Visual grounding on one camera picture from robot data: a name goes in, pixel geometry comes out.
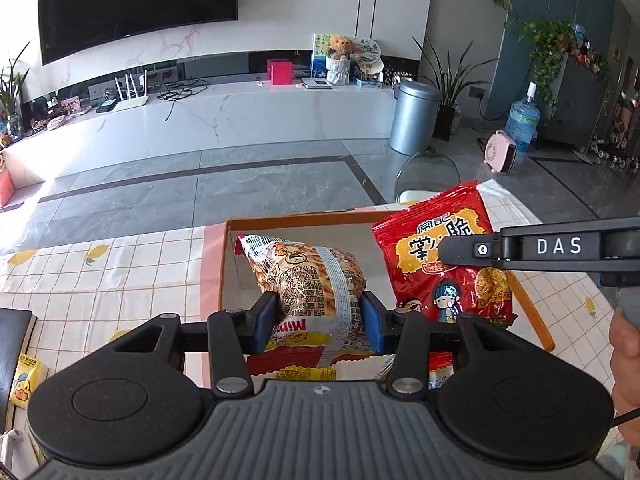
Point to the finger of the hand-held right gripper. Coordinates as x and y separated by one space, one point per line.
470 249

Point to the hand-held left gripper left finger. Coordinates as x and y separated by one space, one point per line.
265 322

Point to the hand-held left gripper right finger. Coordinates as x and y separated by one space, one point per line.
372 325

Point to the red cartoon snack packet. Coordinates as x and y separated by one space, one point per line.
450 290

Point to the orange cardboard box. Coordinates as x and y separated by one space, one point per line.
235 280

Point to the orange printed snack packet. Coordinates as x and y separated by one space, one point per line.
310 285

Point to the person's right hand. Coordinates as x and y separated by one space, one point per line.
627 360

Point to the yellow snack packet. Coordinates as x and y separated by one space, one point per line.
305 373

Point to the small red white snack packet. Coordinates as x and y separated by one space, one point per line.
440 372

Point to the transparent chair back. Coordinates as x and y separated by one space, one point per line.
430 175

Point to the pink heater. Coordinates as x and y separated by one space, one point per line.
501 152

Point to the blue water bottle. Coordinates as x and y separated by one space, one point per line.
522 120

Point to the silver trash bin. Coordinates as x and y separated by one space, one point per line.
412 120

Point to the grey cabinet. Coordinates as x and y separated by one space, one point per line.
575 105

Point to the potted long-leaf plant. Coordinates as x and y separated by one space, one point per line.
447 90

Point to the lemon print checked tablecloth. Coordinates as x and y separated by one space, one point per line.
100 280

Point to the hanging vine plant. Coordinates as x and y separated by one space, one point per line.
545 40

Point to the white marble television console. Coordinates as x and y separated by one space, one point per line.
225 115

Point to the round paper fan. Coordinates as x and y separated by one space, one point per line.
366 55

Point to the flat white box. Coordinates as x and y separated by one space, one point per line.
316 83

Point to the teddy bear bouquet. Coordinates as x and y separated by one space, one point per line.
339 60

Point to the yellow duck packet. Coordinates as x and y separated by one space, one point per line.
27 380

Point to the landscape painting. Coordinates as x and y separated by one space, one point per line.
319 55

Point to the red box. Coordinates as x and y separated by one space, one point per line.
280 72

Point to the white router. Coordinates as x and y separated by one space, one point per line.
131 100

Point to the black set-top box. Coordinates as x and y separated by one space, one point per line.
106 106

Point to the pink cushion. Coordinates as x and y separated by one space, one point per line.
15 182

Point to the potted grass plant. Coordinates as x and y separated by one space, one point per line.
12 90

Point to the black curved television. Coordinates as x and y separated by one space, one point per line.
135 0

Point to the small pink photo frame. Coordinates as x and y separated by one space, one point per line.
70 106

